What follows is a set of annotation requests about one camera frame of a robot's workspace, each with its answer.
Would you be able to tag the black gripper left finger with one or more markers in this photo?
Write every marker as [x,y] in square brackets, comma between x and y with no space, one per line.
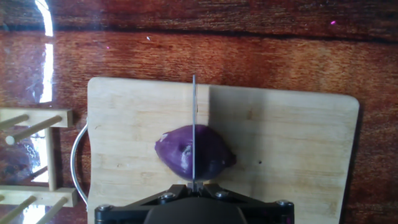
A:
[124,213]

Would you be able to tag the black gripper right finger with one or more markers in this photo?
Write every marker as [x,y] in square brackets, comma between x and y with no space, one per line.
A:
[267,213]

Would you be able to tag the purple onion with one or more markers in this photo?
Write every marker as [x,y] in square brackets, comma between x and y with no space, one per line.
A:
[174,154]

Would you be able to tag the bamboo cutting board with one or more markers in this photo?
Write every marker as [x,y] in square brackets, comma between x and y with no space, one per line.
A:
[130,130]

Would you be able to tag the wooden peg rack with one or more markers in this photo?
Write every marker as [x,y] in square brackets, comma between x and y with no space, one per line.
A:
[51,155]

